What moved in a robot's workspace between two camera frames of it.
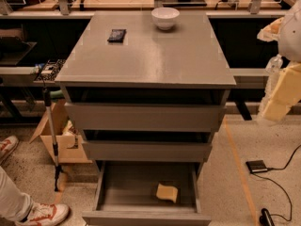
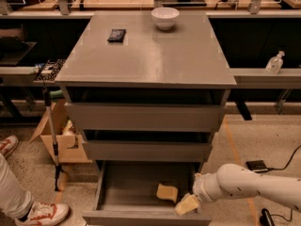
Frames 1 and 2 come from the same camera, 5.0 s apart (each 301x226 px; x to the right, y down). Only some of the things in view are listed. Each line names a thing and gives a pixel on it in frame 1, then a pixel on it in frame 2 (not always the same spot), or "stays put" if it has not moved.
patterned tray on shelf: (50, 70) stays put
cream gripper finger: (270, 32) -> (206, 186)
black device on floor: (265, 218) stays put
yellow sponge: (168, 193) stays put
